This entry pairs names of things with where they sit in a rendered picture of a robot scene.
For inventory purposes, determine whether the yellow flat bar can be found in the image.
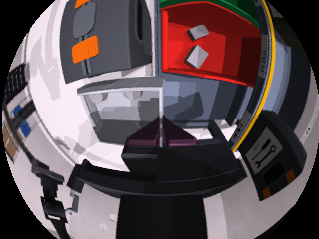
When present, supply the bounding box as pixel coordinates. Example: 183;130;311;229
232;0;275;153

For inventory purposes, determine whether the red open bin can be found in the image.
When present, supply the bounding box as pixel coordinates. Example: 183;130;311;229
161;1;261;88

